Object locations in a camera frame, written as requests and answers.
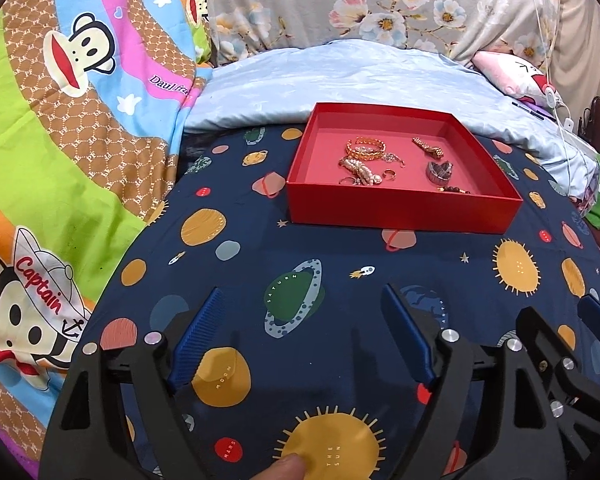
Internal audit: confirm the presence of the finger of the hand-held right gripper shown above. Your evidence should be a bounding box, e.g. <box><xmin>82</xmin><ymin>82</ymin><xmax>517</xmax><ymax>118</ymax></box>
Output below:
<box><xmin>577</xmin><ymin>292</ymin><xmax>600</xmax><ymax>362</ymax></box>
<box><xmin>516</xmin><ymin>305</ymin><xmax>582</xmax><ymax>412</ymax></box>

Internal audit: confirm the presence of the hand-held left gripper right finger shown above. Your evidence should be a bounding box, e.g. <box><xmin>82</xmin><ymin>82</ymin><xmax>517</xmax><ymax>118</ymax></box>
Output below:
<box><xmin>380</xmin><ymin>282</ymin><xmax>567</xmax><ymax>480</ymax></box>

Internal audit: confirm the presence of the dark wooden chair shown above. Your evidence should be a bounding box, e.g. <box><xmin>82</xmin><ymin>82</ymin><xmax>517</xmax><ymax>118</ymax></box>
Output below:
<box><xmin>580</xmin><ymin>97</ymin><xmax>600</xmax><ymax>152</ymax></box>

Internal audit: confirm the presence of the plaid cloth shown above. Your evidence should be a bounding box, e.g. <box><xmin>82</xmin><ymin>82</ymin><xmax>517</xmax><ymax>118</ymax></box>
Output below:
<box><xmin>577</xmin><ymin>180</ymin><xmax>598</xmax><ymax>213</ymax></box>

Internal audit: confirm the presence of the white charging cable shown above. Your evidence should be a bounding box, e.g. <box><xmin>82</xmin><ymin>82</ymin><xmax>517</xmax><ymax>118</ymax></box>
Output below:
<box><xmin>524</xmin><ymin>0</ymin><xmax>577</xmax><ymax>132</ymax></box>

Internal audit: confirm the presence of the person's left hand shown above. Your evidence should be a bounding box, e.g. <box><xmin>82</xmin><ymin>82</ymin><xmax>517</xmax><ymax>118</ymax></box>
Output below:
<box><xmin>260</xmin><ymin>452</ymin><xmax>309</xmax><ymax>480</ymax></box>

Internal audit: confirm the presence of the beige curtain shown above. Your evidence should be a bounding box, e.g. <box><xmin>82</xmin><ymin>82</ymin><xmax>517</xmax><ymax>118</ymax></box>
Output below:
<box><xmin>550</xmin><ymin>0</ymin><xmax>600</xmax><ymax>111</ymax></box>

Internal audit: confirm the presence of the grey floral cloth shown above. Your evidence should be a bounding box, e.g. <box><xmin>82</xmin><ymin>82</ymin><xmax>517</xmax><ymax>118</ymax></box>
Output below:
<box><xmin>207</xmin><ymin>0</ymin><xmax>561</xmax><ymax>69</ymax></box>

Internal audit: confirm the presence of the red cardboard box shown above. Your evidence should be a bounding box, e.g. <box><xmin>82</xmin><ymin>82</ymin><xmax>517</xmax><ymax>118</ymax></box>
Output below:
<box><xmin>285</xmin><ymin>102</ymin><xmax>525</xmax><ymax>235</ymax></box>

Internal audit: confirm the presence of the gold chain bracelet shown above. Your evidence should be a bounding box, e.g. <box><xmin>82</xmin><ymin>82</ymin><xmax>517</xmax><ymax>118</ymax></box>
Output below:
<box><xmin>346</xmin><ymin>136</ymin><xmax>385</xmax><ymax>162</ymax></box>

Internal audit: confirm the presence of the pink cartoon pillow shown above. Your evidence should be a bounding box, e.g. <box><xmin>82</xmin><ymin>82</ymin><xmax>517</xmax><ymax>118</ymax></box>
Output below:
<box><xmin>472</xmin><ymin>51</ymin><xmax>557</xmax><ymax>109</ymax></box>

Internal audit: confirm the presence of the navy planet print bedsheet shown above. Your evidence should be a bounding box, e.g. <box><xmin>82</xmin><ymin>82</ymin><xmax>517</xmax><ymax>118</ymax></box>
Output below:
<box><xmin>77</xmin><ymin>122</ymin><xmax>600</xmax><ymax>480</ymax></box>

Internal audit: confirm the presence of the pearl bracelet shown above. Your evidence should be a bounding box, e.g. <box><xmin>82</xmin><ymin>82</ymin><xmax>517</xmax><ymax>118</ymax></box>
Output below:
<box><xmin>339</xmin><ymin>156</ymin><xmax>383</xmax><ymax>186</ymax></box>

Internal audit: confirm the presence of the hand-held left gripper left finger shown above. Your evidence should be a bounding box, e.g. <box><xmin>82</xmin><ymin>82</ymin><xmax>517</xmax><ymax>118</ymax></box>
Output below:
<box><xmin>40</xmin><ymin>287</ymin><xmax>227</xmax><ymax>480</ymax></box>

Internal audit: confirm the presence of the light blue quilt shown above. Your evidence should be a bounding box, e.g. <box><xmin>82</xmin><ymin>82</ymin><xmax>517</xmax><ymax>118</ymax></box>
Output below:
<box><xmin>185</xmin><ymin>40</ymin><xmax>599</xmax><ymax>197</ymax></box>

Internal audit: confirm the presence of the dark purple small object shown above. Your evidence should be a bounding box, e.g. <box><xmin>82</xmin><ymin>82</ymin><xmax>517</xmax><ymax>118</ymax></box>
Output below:
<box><xmin>512</xmin><ymin>101</ymin><xmax>551</xmax><ymax>119</ymax></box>

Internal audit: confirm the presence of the colourful cartoon monkey blanket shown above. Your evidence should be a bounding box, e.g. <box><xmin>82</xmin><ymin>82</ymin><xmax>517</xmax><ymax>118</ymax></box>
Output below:
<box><xmin>0</xmin><ymin>0</ymin><xmax>214</xmax><ymax>480</ymax></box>

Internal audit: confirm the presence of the gold link watch band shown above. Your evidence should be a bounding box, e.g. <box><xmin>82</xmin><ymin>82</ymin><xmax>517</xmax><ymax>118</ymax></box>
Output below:
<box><xmin>412</xmin><ymin>136</ymin><xmax>444</xmax><ymax>157</ymax></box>

